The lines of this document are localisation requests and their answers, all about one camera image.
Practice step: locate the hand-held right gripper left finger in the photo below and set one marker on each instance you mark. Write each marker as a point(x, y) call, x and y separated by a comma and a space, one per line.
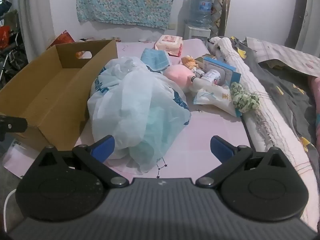
point(102, 148)

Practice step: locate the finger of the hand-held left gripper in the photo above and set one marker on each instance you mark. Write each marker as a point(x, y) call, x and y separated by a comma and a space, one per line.
point(12, 125)

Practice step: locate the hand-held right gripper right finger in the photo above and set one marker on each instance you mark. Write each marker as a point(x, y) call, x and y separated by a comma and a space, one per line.
point(221, 148)

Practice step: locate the brown cardboard box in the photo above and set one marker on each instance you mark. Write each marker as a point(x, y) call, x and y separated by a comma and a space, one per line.
point(50, 92)

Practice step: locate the white blue-printed plastic bag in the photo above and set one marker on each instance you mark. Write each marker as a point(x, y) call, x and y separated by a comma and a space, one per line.
point(130, 105)

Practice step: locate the white tissue packet blue trim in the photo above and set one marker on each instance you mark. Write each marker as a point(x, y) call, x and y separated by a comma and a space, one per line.
point(212, 97)

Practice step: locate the green patterned scrunchie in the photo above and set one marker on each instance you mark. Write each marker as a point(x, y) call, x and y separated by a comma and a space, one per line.
point(241, 100)

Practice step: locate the blue and white box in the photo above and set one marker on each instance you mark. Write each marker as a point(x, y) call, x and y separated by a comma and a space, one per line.
point(227, 71)

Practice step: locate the pink plush toy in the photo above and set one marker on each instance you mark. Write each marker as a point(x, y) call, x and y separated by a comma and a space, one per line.
point(177, 76)

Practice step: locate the orange striped socks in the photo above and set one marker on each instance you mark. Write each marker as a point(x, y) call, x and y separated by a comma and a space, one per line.
point(188, 62)

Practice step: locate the light blue towel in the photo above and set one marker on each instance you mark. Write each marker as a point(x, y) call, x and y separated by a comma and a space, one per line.
point(156, 58)

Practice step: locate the white tissue pack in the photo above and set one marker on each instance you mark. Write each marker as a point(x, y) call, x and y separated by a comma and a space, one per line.
point(211, 76)

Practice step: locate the white quilted blanket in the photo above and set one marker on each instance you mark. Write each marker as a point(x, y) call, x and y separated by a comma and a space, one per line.
point(252, 80)

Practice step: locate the grey duvet yellow print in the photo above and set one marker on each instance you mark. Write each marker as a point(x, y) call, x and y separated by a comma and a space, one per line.
point(282, 92)

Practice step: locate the red plastic bag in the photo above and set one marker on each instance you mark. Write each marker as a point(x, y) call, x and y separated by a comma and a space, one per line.
point(63, 38)

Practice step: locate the white curtain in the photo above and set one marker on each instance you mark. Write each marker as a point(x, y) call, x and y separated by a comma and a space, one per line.
point(37, 17)

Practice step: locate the checked grey cloth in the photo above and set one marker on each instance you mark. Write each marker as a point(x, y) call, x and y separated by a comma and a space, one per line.
point(282, 55)

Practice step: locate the pink wet wipes pack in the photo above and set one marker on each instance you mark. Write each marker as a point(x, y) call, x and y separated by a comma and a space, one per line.
point(168, 43)

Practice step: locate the white water dispenser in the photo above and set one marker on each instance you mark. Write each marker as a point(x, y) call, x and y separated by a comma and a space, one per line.
point(196, 33)

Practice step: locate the woven mat board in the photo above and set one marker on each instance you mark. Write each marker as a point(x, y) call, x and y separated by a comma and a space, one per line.
point(220, 17)

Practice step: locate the large blue water bottle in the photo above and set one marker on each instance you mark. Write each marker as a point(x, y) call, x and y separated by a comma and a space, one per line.
point(201, 10)

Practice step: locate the teal floral hanging cloth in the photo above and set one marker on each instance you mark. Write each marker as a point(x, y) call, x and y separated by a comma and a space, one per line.
point(125, 2)

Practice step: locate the dark metal-frame cart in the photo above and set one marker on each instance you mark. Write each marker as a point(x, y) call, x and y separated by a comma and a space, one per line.
point(10, 55)

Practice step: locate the wall socket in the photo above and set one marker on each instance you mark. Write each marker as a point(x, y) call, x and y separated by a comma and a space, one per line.
point(172, 26)

